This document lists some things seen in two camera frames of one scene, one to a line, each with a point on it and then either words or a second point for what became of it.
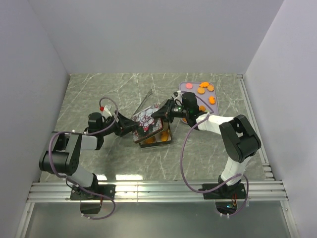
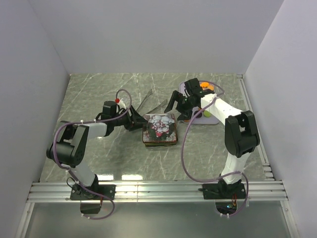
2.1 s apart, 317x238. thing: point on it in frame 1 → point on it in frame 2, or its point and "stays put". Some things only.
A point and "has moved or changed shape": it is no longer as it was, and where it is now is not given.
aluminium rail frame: [269, 190] stays put
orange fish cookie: [204, 84] stays put
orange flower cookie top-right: [210, 88] stays put
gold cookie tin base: [161, 138] has moved or changed shape
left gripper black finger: [127, 125] → [137, 120]
